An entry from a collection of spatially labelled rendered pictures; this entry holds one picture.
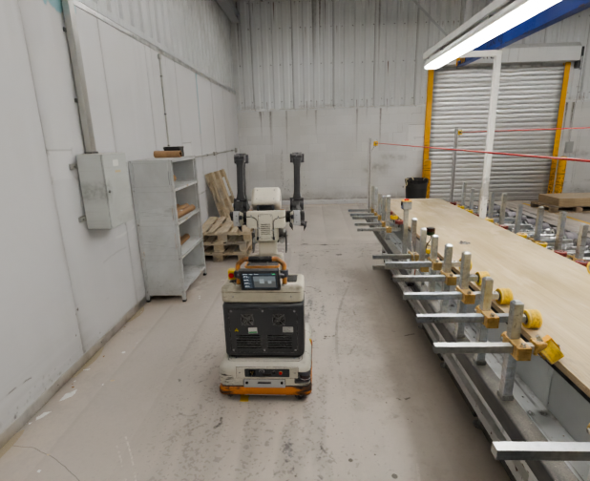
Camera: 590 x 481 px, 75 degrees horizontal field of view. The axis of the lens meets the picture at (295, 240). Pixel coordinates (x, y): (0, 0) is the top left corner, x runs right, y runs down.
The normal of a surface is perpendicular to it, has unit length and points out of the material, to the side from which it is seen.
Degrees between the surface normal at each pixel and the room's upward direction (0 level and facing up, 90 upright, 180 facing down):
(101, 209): 90
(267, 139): 90
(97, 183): 90
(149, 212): 90
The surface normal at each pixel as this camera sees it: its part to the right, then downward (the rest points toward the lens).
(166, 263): -0.04, 0.25
